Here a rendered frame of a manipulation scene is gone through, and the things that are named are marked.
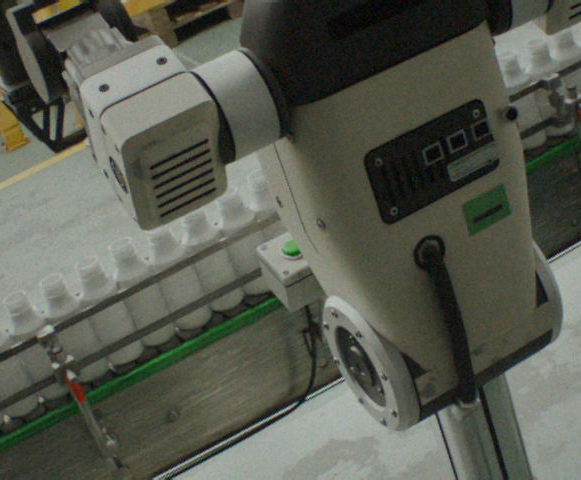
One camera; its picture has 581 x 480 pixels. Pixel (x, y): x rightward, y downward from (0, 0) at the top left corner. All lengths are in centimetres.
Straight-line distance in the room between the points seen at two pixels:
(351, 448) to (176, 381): 148
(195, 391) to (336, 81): 90
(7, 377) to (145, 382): 21
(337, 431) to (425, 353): 220
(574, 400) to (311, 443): 70
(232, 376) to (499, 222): 80
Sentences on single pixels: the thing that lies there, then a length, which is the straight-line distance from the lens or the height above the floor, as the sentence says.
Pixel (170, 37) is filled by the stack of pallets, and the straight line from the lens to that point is 751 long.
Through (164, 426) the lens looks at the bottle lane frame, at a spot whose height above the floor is 89.
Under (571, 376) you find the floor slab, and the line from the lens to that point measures 339.
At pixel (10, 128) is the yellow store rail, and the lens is 684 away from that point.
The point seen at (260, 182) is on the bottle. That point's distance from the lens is 195.
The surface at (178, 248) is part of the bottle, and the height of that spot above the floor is 113.
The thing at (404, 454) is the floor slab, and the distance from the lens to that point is 329.
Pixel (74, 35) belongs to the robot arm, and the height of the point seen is 161.
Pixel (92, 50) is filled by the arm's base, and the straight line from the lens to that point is 120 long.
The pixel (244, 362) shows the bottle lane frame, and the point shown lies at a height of 93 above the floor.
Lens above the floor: 186
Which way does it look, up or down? 24 degrees down
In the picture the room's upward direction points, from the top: 20 degrees counter-clockwise
